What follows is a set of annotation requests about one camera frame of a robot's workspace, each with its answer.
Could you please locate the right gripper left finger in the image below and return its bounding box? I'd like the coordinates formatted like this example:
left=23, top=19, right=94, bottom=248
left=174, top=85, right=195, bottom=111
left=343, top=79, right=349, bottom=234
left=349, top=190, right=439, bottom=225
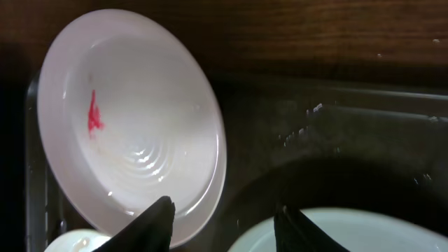
left=94, top=196, right=176, bottom=252

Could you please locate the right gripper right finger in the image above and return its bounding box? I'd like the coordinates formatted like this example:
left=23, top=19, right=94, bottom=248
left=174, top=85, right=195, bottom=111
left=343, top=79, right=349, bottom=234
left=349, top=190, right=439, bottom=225
left=274, top=205, right=349, bottom=252

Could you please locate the white plate top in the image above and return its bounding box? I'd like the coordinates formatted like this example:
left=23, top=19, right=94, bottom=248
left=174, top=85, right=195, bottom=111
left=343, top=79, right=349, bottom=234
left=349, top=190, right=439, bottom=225
left=37, top=9, right=227, bottom=248

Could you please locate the white plate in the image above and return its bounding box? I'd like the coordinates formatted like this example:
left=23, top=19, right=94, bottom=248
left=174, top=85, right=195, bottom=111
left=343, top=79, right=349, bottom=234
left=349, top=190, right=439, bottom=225
left=37, top=9, right=227, bottom=248
left=45, top=229, right=111, bottom=252

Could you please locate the large brown serving tray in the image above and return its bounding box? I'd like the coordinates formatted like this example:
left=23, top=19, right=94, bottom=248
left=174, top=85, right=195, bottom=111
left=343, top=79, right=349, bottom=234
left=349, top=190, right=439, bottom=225
left=25, top=75, right=447, bottom=251

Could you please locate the pale green plate right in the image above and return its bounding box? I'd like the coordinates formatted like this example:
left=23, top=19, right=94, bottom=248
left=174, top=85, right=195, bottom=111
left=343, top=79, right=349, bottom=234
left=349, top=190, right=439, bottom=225
left=230, top=208, right=447, bottom=252

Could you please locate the white plate bottom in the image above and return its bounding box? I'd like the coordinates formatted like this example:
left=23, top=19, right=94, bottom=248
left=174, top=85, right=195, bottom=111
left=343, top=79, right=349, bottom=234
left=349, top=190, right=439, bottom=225
left=45, top=229, right=111, bottom=252

